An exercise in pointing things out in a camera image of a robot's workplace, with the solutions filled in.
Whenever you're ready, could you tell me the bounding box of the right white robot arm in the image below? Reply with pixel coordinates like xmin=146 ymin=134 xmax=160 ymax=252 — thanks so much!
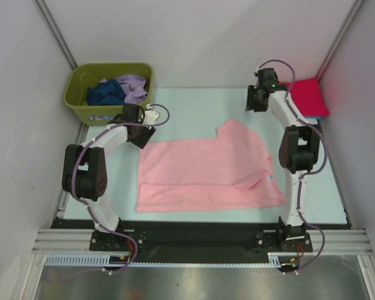
xmin=246 ymin=67 xmax=320 ymax=228

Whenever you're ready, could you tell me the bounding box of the folded blue t shirt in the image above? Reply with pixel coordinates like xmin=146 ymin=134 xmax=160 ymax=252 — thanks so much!
xmin=305 ymin=116 xmax=323 ymax=120

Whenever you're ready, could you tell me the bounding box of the folded red t shirt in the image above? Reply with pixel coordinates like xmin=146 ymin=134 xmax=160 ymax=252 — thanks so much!
xmin=284 ymin=77 xmax=329 ymax=118

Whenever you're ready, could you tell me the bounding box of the left aluminium frame post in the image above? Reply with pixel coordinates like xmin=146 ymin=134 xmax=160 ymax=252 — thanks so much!
xmin=33 ymin=0 xmax=78 ymax=70

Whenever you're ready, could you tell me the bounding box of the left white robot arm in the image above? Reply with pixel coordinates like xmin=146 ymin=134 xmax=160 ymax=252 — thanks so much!
xmin=62 ymin=104 xmax=159 ymax=250

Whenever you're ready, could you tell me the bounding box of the white slotted cable duct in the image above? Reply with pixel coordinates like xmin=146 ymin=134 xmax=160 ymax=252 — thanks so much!
xmin=45 ymin=253 xmax=299 ymax=269

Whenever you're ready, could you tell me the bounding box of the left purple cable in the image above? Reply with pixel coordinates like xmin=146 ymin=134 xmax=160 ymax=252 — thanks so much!
xmin=46 ymin=103 xmax=171 ymax=282

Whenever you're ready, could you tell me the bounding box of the aluminium frame post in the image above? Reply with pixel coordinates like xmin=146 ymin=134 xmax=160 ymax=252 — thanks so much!
xmin=316 ymin=0 xmax=367 ymax=83
xmin=33 ymin=0 xmax=78 ymax=70

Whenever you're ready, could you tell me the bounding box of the dark blue t shirt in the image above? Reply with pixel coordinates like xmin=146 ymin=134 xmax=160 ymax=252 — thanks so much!
xmin=85 ymin=79 xmax=126 ymax=106

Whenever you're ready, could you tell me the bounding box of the lilac t shirt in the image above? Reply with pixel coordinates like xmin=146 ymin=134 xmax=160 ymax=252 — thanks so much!
xmin=115 ymin=74 xmax=149 ymax=104

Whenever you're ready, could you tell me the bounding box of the right aluminium frame post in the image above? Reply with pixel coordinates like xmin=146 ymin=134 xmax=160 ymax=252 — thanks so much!
xmin=316 ymin=0 xmax=367 ymax=83

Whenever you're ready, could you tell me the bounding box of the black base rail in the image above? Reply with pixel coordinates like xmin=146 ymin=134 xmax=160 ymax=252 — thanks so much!
xmin=49 ymin=218 xmax=354 ymax=265

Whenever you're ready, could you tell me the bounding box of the olive green plastic bin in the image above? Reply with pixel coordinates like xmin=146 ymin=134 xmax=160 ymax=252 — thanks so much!
xmin=63 ymin=62 xmax=154 ymax=126

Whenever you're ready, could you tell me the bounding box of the pink t shirt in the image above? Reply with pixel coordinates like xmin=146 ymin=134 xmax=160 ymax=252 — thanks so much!
xmin=136 ymin=119 xmax=284 ymax=213

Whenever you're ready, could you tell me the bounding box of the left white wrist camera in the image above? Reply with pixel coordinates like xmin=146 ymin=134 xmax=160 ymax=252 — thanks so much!
xmin=143 ymin=104 xmax=160 ymax=127

